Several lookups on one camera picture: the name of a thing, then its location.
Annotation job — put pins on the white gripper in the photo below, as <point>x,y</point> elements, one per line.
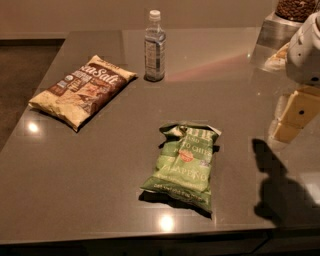
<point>304,56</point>

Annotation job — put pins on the green jalapeno chip bag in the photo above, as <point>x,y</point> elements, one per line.
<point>183,167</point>

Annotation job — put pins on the clear plastic water bottle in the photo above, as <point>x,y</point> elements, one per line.
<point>154,48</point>

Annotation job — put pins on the brown sea salt chip bag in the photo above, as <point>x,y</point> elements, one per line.
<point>81,94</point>

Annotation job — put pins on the metal snack dispenser base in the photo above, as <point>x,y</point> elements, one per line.
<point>276,31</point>

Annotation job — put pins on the jar of brown nuts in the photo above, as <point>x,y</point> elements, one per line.
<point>295,10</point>

